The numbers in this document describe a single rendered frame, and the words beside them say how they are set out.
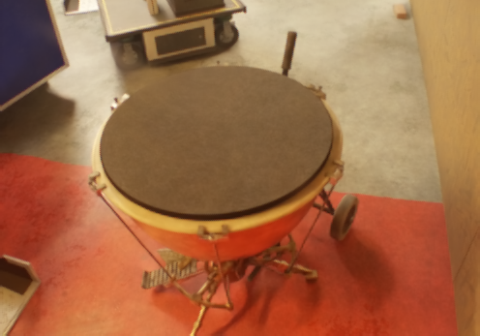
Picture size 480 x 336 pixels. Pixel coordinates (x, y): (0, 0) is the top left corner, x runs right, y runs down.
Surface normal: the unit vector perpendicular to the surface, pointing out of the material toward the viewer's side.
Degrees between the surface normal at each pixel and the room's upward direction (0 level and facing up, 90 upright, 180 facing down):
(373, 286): 0
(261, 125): 0
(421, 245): 0
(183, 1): 90
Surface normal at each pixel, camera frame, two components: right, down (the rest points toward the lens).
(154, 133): -0.05, -0.76
